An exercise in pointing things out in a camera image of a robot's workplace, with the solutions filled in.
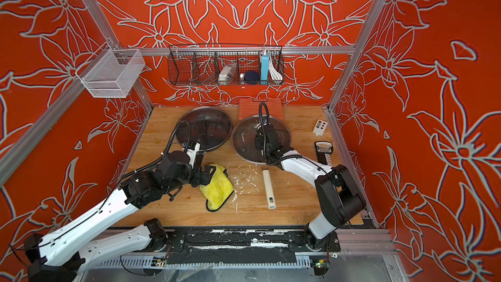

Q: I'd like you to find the glass lid with beige handle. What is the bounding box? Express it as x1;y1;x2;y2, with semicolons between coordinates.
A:
231;114;292;165

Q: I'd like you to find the yellow microfiber cloth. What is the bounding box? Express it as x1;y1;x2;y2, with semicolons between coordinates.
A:
200;163;234;212

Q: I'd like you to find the glass pot lid black knob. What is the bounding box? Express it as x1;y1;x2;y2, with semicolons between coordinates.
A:
179;107;233;152

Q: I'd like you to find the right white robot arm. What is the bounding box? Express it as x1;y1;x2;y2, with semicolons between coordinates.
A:
255;121;366;250

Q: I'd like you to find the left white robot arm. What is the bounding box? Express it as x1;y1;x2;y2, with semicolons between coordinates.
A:
23;151;217;281

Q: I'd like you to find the red plastic board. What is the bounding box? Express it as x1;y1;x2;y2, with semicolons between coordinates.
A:
238;99;284;121

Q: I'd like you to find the black frying pan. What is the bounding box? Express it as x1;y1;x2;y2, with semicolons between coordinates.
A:
174;106;234;154

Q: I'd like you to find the white remote with buttons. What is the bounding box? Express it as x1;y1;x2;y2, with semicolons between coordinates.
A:
313;120;328;137

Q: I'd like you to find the dark blue round object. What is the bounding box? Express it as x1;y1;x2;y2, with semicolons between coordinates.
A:
243;70;260;85

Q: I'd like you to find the white packet in basket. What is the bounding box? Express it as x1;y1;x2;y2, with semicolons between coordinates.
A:
218;63;237;86

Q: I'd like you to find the light blue box in basket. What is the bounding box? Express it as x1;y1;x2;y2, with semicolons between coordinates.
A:
260;51;270;85

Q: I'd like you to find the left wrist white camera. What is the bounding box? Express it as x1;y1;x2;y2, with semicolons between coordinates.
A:
185;141;200;167

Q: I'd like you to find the black long-handled peeler tool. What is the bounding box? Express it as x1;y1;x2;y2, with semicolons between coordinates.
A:
314;141;334;166

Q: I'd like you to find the white cable bundle in basket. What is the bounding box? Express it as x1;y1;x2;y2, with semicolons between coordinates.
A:
268;56;283;84

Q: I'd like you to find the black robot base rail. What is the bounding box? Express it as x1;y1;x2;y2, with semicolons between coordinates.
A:
132;226;341;265

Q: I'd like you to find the black wire wall basket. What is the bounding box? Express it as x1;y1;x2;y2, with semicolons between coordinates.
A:
167;44;285;86

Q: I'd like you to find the white mesh wall basket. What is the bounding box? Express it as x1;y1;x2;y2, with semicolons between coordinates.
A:
78;49;145;99

